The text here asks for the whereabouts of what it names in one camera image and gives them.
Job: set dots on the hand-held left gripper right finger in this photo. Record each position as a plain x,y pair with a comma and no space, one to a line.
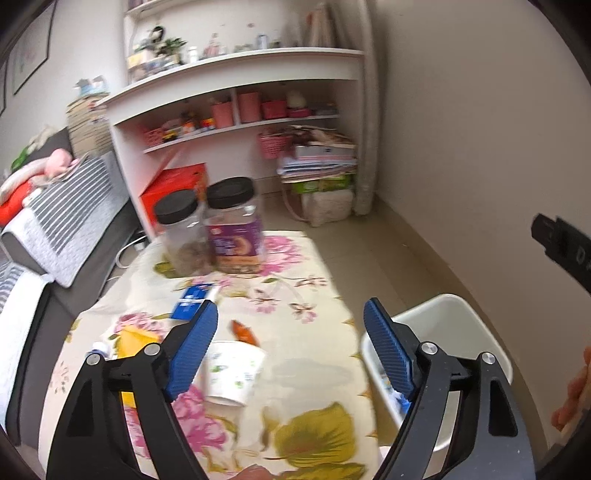
388,350

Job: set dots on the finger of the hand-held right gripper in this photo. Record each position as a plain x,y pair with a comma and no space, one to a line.
561,247

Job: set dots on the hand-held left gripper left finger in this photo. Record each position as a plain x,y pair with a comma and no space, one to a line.
196,350

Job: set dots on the white printed paper cup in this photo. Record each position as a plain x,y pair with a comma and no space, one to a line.
233,369

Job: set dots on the orange snack wrapper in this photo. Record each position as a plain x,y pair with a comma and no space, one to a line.
244,332

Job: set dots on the white plastic bin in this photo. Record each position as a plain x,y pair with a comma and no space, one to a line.
443,323

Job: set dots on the person's right hand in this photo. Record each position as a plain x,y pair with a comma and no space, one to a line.
575,392

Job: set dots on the blue white wrapper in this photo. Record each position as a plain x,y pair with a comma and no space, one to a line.
397,392

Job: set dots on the blue white packet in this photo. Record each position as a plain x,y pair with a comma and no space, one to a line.
189,302

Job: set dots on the yellow packet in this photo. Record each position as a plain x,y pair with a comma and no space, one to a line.
134,344

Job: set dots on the floral tablecloth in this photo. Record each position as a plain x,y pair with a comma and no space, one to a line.
295,350

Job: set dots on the small blue capped tube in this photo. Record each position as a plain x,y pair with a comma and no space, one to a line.
98,350

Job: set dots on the clear jar with black lid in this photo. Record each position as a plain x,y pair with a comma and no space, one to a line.
182,235

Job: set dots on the purple label jar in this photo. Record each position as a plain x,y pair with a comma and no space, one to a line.
234,230

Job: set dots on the grey sofa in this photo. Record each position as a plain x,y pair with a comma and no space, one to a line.
87,249

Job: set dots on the white cloth bag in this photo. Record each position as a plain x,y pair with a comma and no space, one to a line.
325,207

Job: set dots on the red cardboard box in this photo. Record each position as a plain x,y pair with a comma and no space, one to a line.
173,187

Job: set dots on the green cardboard box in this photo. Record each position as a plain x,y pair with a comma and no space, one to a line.
323,184

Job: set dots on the grey striped blanket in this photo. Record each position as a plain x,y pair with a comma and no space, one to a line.
69,217

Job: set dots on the stack of books and papers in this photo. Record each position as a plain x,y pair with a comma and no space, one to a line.
318,157

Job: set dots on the hanging pink basket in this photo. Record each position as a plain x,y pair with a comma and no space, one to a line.
272,145

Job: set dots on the pink plush toy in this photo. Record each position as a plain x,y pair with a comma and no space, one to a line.
62,161

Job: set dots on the red cushion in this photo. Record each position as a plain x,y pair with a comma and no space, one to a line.
11,203

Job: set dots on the tall pink container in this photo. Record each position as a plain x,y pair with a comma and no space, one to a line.
222,115
250,107

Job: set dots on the tall stack of books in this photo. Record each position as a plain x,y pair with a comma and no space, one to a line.
85,127

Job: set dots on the low pink box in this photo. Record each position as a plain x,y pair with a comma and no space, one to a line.
274,110

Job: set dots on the white plush toy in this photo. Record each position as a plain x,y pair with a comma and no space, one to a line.
296,98

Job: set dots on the white shelf unit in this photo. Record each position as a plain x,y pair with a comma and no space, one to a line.
240,64

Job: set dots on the small green plant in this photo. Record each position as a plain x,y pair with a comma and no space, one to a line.
168,46

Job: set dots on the upright books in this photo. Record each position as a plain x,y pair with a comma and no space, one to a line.
325,25

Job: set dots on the framed wall picture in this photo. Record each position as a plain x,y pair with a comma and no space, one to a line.
30,55

